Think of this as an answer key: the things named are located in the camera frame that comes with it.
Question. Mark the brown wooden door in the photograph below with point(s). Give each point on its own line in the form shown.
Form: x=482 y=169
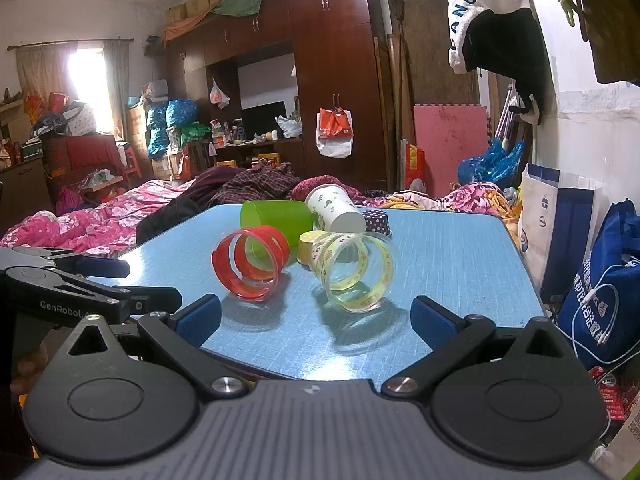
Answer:
x=425 y=50

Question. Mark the blue tote bag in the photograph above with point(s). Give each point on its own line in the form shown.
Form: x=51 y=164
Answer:
x=607 y=310

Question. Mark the black cloth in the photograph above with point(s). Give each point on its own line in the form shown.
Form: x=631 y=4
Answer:
x=165 y=217

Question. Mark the dark brown hanging garment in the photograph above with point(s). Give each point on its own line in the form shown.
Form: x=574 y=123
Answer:
x=615 y=25

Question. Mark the small yellow cup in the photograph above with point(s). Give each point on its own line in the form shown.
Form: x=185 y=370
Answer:
x=306 y=248

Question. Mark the white carton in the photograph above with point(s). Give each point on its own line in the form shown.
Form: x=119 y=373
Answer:
x=622 y=447

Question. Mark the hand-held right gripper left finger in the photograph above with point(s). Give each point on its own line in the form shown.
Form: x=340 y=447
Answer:
x=200 y=317

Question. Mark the blue plastic bag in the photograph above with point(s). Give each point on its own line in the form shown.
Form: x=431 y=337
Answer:
x=487 y=165

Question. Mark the small cardboard box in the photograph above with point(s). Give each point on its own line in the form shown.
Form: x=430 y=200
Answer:
x=176 y=14
x=197 y=6

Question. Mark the white paper cup green print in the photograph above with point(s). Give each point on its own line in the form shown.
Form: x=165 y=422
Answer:
x=331 y=210

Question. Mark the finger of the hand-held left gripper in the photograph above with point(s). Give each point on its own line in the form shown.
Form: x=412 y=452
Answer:
x=102 y=267
x=155 y=300

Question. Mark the clear cup yellow print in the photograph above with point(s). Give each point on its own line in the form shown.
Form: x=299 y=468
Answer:
x=351 y=303

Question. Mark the dark polka dot cup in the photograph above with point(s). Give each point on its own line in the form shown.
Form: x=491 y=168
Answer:
x=376 y=222

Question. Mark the white and black hanging garment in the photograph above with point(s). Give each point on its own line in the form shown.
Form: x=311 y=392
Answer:
x=500 y=45

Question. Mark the green plastic cup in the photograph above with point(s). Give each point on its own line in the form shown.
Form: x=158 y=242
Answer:
x=275 y=217

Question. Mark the red packet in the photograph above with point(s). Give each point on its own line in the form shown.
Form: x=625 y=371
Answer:
x=617 y=395

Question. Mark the orange and white plastic bag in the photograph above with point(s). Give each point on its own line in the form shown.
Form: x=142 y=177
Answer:
x=335 y=127

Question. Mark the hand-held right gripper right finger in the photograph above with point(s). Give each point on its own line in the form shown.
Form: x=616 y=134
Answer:
x=431 y=317

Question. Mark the small white plastic bag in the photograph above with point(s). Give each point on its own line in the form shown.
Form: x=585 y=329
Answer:
x=220 y=95

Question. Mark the red transparent plastic cup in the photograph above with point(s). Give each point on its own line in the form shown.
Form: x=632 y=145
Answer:
x=225 y=266

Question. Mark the dark wooden wardrobe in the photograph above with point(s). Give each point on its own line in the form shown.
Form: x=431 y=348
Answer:
x=330 y=50

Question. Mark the stack of blue patterned bags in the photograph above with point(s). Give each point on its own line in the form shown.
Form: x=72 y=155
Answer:
x=170 y=125

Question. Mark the red plastic stool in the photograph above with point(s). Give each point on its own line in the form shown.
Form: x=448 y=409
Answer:
x=132 y=166

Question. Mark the red gift bag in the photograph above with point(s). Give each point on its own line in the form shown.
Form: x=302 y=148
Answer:
x=415 y=167

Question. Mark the person's left hand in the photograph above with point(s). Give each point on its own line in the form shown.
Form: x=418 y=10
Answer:
x=31 y=371

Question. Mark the beige curtain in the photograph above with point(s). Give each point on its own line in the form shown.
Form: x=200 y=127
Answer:
x=117 y=85
x=42 y=72

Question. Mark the pink floral blanket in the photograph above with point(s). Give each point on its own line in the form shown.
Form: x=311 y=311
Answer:
x=100 y=215

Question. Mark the dark plaid cloth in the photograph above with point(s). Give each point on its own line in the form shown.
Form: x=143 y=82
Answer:
x=255 y=185

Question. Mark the black monitor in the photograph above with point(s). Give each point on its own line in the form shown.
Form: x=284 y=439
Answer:
x=264 y=120

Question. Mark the pink foam mat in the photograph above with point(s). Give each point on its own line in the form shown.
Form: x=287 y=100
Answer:
x=447 y=145

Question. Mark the white and blue paper bag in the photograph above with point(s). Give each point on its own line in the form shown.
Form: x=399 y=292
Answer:
x=547 y=220

